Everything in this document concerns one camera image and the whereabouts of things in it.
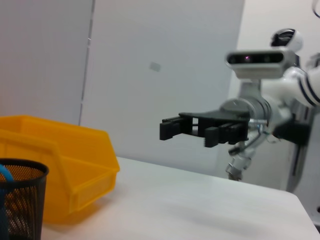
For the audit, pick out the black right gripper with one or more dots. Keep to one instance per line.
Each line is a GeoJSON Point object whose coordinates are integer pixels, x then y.
{"type": "Point", "coordinates": [215, 117]}

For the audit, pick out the blue and teal scissors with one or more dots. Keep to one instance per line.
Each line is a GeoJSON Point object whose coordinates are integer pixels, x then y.
{"type": "Point", "coordinates": [6, 175]}

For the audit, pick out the white and silver right arm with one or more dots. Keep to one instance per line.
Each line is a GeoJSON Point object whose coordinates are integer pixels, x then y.
{"type": "Point", "coordinates": [260, 110]}

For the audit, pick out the yellow plastic bin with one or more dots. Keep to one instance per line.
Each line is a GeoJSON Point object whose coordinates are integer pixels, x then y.
{"type": "Point", "coordinates": [75, 150]}

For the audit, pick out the white and black robot head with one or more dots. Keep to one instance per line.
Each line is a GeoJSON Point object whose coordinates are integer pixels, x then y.
{"type": "Point", "coordinates": [297, 40]}

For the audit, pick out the black mesh cup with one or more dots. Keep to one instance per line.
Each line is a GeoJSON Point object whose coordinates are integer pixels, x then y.
{"type": "Point", "coordinates": [25, 200]}

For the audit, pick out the small grey wall sticker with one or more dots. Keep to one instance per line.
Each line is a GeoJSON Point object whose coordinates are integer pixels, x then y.
{"type": "Point", "coordinates": [155, 67]}

